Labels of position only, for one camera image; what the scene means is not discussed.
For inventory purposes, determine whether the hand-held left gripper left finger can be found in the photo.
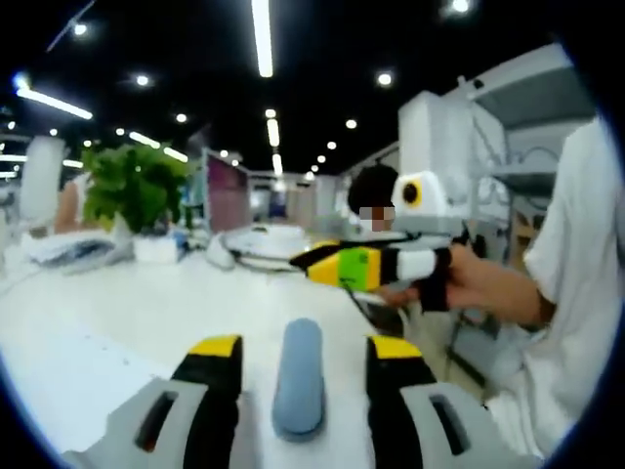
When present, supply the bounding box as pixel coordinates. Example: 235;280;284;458
62;334;244;469

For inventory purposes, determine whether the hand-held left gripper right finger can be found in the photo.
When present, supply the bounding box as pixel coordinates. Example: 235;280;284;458
364;334;541;469

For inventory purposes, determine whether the light blue stapler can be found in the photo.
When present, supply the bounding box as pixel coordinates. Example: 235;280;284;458
271;318;326;442

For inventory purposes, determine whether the person's right hand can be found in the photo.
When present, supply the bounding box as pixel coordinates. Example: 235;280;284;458
380;245;489;312

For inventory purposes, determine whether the white cabinet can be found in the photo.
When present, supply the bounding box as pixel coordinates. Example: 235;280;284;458
397;92;504;217

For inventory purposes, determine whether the small white box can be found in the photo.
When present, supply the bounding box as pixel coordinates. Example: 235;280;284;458
134;236;178;263

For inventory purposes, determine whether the green potted plant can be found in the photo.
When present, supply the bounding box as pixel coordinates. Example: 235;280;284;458
80;144;192;246

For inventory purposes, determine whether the stack of documents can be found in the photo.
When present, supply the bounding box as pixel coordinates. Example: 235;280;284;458
28;229;134;268

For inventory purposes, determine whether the white column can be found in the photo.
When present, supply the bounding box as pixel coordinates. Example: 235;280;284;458
21;136;65;222

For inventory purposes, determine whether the black laptop cable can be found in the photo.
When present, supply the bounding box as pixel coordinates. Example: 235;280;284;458
228;242;305;274

